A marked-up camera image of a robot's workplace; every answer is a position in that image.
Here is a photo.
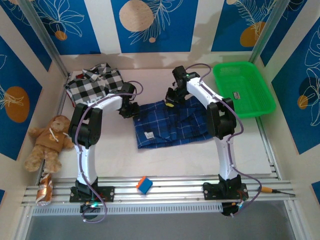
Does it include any blue plaid long sleeve shirt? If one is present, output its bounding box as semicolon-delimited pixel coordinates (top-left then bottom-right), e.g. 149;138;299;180
132;96;213;150

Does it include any black white checkered shirt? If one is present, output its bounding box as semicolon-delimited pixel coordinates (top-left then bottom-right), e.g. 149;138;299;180
65;62;126;108

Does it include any black-white checkered shirt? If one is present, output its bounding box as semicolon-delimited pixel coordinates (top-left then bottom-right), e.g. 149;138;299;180
66;72;111;111

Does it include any green plastic basket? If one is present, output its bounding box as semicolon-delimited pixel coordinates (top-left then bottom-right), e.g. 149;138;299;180
212;61;277;119

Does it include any orange blue block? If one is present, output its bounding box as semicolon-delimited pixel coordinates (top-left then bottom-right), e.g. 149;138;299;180
136;176;154;195

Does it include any brown teddy bear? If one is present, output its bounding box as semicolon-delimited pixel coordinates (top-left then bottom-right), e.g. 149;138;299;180
24;115;76;173

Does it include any black electronics board with LED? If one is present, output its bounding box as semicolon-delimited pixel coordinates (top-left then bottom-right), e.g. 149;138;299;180
221;201;247;218
79;201;102;214

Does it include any orange snack packet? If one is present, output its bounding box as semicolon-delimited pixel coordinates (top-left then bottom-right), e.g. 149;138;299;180
35;173;54;207

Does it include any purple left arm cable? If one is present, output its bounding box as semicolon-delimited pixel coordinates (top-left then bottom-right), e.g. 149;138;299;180
74;80;144;224

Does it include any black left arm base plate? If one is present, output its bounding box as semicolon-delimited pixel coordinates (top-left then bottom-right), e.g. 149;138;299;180
69;185;116;203

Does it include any aluminium mounting rail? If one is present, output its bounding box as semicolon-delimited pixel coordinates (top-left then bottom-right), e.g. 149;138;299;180
21;175;296;207

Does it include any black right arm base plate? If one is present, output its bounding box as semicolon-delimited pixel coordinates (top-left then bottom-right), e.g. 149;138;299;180
202;181;250;201

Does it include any white slotted cable duct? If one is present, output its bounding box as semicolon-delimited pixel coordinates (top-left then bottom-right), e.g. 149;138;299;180
31;202;224;217

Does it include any aluminium frame post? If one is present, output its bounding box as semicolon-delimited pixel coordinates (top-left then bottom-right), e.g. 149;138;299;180
17;0;70;79
244;0;292;75

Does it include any orange-handled screwdriver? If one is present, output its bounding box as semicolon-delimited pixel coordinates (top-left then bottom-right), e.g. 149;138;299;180
258;186;296;196

